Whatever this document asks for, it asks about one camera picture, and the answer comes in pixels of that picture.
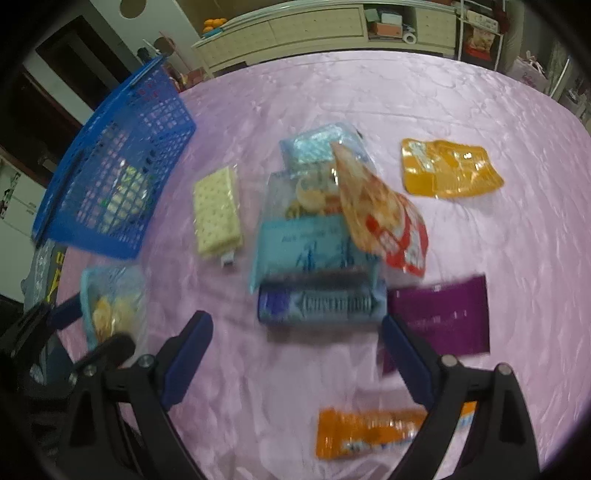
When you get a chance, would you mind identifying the yellow printed packet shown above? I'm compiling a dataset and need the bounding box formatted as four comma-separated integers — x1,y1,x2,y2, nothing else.
92,161,158,232

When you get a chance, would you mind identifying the red orange snack packet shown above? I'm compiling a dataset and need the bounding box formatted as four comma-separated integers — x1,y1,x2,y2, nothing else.
330,142,429,278

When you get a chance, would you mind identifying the yellow orange snack packet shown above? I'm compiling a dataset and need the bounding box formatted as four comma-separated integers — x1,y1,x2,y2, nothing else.
400,137,505,200

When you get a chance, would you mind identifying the cream TV cabinet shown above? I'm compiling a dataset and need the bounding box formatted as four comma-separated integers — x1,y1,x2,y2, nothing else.
191,0,462,79

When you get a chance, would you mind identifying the pink bag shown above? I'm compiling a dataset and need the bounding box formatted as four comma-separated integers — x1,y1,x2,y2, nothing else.
508,55,552,93

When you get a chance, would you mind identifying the blue grey biscuit roll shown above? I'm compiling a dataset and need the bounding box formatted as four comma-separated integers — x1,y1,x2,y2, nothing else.
257,277,387,326

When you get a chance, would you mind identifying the purple snack packet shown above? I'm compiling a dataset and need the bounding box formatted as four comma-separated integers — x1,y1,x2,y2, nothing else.
382,274,490,374

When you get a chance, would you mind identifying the pale cracker packet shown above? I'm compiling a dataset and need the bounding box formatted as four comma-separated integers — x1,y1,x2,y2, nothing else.
193,166,245,259

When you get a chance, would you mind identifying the blue plastic basket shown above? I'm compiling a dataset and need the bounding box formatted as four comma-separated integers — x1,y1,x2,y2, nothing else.
31,54,198,260

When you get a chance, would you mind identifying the light blue clear packet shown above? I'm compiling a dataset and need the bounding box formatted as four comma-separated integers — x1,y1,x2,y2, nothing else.
279,122,370,178

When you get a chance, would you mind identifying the bread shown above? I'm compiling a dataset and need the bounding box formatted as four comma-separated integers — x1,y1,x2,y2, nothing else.
81,267,148,352

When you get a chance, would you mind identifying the pink tablecloth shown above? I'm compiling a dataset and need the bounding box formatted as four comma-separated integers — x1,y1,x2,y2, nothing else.
46,48,591,480

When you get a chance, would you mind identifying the light blue snack packet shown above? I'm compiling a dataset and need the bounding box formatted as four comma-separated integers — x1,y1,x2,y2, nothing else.
249,217,382,294

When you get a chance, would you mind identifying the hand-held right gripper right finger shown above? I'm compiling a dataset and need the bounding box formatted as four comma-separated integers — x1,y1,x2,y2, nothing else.
381,314,541,480

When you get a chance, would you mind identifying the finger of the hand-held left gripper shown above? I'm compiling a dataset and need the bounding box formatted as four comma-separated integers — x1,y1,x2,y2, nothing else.
69,333,137,384
28,293,84,333

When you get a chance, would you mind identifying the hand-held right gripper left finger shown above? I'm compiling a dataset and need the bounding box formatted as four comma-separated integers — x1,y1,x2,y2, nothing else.
60,311,214,480

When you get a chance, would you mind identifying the white cupboard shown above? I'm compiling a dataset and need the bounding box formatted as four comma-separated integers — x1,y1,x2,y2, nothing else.
0,157,49,243

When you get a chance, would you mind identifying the clear packet of round snacks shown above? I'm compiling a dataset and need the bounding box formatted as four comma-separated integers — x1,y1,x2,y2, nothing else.
259,161,352,227

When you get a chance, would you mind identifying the red printed box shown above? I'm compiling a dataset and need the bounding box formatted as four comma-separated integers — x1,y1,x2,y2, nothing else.
462,21,504,70

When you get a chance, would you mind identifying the white metal rack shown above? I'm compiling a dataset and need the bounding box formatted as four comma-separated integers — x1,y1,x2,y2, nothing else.
455,0,509,72

